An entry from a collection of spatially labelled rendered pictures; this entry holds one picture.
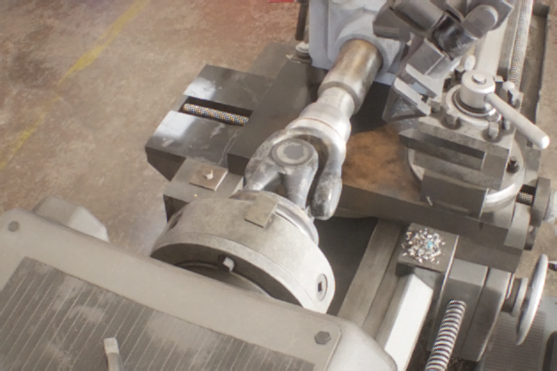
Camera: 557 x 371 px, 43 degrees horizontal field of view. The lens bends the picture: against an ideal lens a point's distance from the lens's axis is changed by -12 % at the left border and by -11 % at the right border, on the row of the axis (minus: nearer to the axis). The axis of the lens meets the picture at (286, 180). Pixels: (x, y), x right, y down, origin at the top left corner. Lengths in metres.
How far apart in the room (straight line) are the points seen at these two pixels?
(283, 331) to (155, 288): 0.14
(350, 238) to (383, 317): 0.31
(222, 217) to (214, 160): 0.57
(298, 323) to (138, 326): 0.16
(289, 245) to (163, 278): 0.25
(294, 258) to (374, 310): 0.42
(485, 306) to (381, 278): 0.25
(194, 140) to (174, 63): 1.73
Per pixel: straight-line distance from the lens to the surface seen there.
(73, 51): 3.56
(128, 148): 2.95
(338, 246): 1.63
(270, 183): 1.15
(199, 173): 1.55
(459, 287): 1.52
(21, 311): 0.80
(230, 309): 0.77
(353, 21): 1.50
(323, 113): 1.28
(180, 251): 1.02
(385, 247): 1.48
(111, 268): 0.82
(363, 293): 1.41
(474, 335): 1.64
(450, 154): 1.32
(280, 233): 1.01
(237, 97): 1.73
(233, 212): 1.02
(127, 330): 0.76
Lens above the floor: 1.96
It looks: 45 degrees down
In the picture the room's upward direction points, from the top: straight up
